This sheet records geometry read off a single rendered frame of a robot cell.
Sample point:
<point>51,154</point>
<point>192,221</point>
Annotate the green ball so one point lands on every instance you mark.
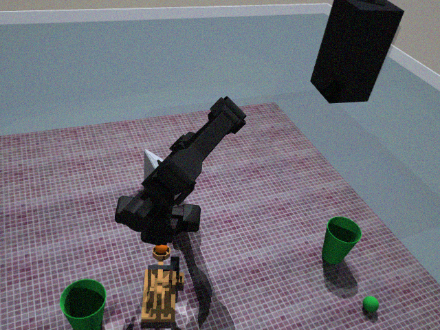
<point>370,304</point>

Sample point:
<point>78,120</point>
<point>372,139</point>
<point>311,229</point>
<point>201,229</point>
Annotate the green tapered cup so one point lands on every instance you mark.
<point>83,304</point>
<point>340,237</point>

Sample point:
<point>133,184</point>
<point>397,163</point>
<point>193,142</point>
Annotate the orange ball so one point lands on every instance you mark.
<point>161,248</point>

